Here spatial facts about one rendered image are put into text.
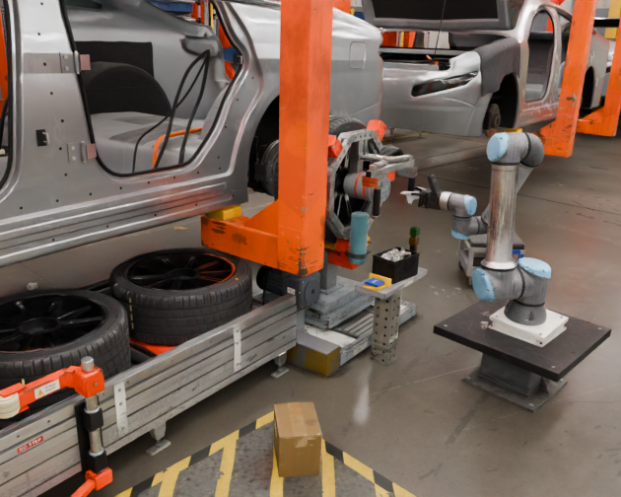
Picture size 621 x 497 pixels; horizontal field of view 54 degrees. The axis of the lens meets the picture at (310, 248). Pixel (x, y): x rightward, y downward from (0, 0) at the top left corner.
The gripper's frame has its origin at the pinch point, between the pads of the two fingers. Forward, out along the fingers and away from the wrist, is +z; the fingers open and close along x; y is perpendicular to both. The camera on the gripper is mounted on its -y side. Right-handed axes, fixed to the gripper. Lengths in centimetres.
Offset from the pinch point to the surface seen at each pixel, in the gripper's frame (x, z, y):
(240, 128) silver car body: -56, 66, -30
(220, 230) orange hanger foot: -72, 65, 19
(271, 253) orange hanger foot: -72, 31, 24
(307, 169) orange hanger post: -71, 12, -19
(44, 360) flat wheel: -186, 35, 33
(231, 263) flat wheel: -78, 52, 33
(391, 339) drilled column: -33, -15, 69
